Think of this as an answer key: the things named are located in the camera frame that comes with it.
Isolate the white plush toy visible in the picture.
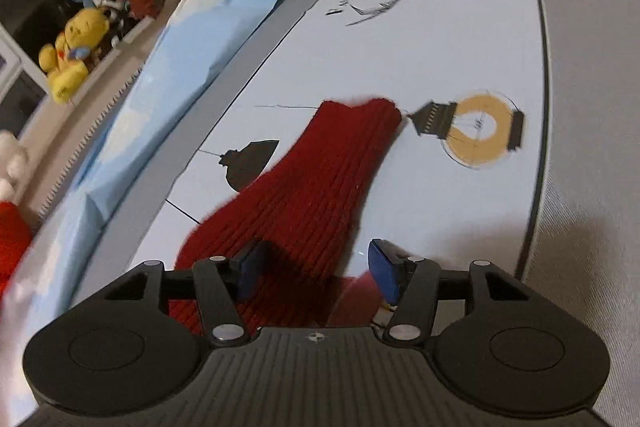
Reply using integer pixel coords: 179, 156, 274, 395
0, 130, 32, 202

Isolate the yellow plush toy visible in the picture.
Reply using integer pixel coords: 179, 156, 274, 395
39, 6, 112, 106

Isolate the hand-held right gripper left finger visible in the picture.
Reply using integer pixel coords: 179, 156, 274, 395
107, 242, 272, 349

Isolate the red cloth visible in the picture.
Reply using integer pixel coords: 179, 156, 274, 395
0, 201, 34, 303

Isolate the light blue quilt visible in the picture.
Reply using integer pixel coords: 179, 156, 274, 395
10, 0, 286, 418

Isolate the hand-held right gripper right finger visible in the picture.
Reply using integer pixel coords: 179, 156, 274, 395
367, 238, 532, 349

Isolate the grey bed sheet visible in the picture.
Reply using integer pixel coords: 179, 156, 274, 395
515, 0, 640, 427

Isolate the red knitted sweater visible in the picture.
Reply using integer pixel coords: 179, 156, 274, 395
167, 96, 404, 338

